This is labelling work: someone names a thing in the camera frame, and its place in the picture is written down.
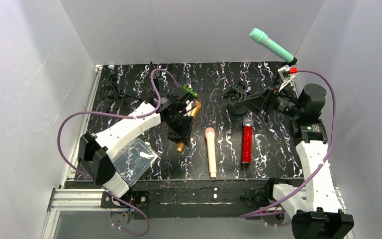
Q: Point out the red glitter microphone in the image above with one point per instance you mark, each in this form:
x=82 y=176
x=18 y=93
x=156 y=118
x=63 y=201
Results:
x=247 y=137

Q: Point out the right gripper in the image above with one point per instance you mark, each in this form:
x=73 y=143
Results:
x=268 y=101

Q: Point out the black round base shock stand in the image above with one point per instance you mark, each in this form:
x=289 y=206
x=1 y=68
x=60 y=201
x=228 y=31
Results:
x=233 y=95

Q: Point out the black round base clip stand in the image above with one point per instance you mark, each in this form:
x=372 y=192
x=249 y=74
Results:
x=154 y=75

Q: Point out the gold microphone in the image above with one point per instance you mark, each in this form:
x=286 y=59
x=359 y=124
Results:
x=183 y=143

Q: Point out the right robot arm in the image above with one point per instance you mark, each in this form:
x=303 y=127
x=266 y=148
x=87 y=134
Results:
x=314 y=207

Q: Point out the black tripod shock mount stand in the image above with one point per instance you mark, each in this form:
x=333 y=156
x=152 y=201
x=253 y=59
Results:
x=111 y=92

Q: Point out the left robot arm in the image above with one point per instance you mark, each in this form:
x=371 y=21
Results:
x=99 y=154

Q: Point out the clear plastic screw box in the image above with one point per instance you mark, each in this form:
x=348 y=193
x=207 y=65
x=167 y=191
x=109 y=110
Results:
x=133 y=160

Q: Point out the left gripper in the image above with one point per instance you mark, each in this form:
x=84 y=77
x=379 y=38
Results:
x=184 y=116

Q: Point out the green hose splitter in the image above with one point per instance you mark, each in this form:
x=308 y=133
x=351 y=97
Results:
x=190 y=90

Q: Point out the teal microphone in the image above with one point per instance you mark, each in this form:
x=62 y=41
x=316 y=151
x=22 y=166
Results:
x=261 y=38

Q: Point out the pink microphone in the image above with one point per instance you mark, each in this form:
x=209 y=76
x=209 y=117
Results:
x=210 y=142

